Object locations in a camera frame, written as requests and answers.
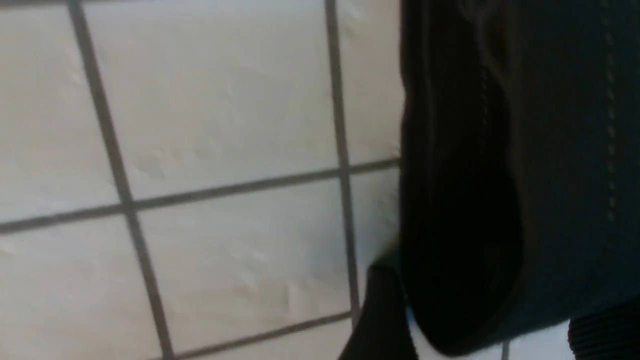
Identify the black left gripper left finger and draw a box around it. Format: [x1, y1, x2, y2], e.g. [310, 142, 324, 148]
[339, 264, 419, 360]

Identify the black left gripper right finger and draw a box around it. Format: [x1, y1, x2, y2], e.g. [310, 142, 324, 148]
[567, 297, 640, 360]

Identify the gray long sleeve shirt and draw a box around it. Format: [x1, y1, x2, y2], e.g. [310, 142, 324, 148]
[400, 0, 639, 357]

